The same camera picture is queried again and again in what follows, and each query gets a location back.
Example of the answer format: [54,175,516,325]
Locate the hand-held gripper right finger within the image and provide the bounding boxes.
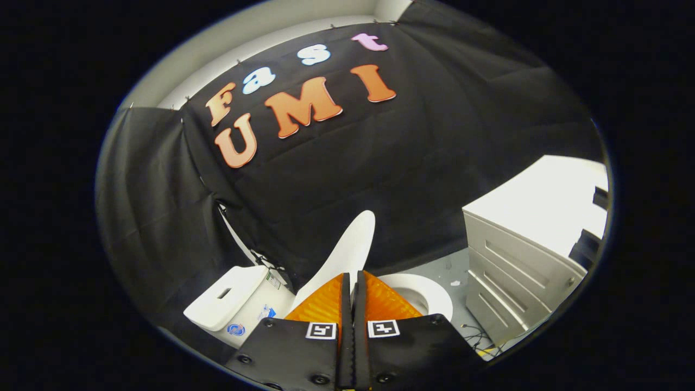
[353,270,484,391]

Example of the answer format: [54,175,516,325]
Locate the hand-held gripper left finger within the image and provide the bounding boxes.
[225,272,353,391]

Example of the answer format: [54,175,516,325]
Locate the white toilet lid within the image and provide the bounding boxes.
[293,210,376,314]

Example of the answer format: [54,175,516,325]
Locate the white toilet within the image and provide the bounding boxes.
[184,264,454,349]

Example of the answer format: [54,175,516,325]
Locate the white pipe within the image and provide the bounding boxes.
[218,204,258,266]

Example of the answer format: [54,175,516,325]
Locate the black backdrop cloth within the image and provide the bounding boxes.
[97,0,606,348]

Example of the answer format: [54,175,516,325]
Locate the white drawer cabinet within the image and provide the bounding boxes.
[463,155,609,348]

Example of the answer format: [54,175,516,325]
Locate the dark object beside cabinet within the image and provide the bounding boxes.
[568,229,603,269]

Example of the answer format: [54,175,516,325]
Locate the black floor cables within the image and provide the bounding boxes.
[462,324,508,356]

